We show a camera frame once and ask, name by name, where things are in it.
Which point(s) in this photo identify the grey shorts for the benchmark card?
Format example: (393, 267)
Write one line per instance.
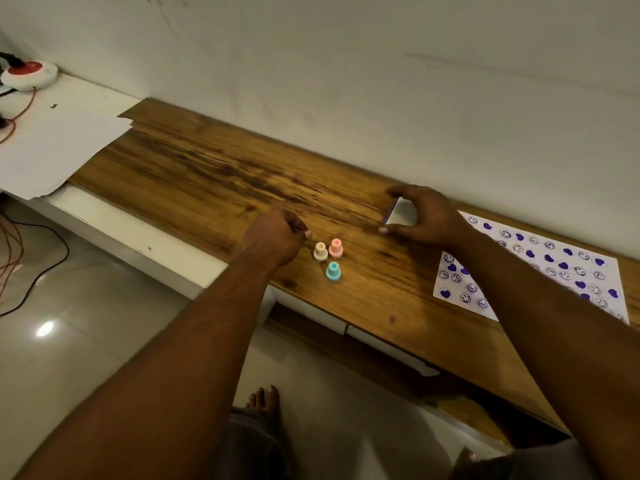
(250, 449)

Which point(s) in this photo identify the person's right forearm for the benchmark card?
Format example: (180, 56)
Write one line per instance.
(555, 334)

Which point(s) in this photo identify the white sheet with purple stamps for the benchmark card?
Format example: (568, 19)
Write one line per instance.
(560, 267)

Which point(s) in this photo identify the pink toy stamp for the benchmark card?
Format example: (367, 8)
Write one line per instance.
(336, 248)

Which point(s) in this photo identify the person's right hand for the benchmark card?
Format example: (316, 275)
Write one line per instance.
(437, 222)

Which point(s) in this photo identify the cream toy stamp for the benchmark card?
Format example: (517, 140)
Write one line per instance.
(320, 251)

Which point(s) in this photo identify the person's left hand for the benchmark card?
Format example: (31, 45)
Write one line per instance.
(270, 237)

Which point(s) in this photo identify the white ink pad case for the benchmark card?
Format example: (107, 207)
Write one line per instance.
(404, 213)

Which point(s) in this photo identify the black plug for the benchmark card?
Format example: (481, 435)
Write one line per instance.
(11, 59)

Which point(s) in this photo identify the person's right thumb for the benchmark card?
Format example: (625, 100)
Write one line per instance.
(395, 229)

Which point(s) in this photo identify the person's left forearm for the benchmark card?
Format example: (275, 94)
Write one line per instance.
(175, 374)

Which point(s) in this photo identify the blue toy stamp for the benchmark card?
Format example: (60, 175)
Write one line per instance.
(333, 271)

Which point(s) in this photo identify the person's left foot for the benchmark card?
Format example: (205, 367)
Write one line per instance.
(264, 404)

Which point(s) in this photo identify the blank white paper sheet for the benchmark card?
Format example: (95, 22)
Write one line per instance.
(55, 149)

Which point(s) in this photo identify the person's left fingers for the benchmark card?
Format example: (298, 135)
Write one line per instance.
(299, 228)

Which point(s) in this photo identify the white and red extension reel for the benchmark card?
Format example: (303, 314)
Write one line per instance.
(29, 74)

